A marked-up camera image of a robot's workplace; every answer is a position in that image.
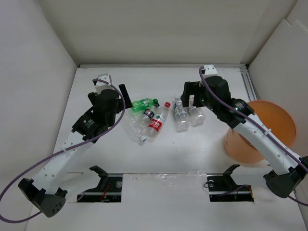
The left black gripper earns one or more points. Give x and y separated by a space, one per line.
128 104

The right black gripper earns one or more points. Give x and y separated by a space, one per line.
189 88

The green plastic bottle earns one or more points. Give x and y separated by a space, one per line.
143 104

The clear water bottle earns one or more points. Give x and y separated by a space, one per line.
181 115
196 113

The pepsi label clear bottle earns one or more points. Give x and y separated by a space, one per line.
145 118

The crushed clear bottle blue cap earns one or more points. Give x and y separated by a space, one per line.
134 129

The red label clear bottle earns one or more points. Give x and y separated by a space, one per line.
157 122

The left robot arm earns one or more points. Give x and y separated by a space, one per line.
44 190

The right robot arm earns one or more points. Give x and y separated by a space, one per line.
286 169

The orange plastic bin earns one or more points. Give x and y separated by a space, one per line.
273 117

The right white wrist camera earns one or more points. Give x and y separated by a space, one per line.
209 70

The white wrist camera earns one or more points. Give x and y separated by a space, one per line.
103 82
209 70

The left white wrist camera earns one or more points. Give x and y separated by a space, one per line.
103 82

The aluminium rail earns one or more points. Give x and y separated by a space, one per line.
248 83

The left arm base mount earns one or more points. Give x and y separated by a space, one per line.
107 190

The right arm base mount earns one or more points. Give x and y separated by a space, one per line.
222 188

